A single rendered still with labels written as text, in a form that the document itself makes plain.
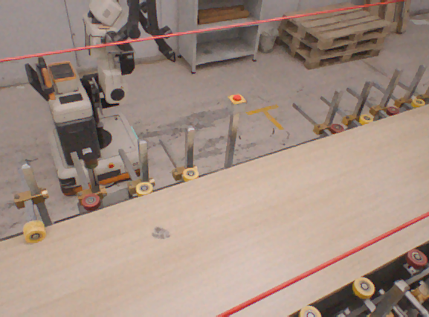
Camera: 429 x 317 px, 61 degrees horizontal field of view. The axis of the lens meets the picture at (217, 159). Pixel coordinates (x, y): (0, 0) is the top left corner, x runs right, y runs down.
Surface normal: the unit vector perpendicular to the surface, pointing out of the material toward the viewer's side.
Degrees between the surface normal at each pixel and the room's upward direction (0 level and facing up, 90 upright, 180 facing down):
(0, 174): 0
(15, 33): 90
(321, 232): 0
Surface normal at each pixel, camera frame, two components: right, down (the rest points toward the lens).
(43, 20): 0.47, 0.63
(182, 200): 0.07, -0.73
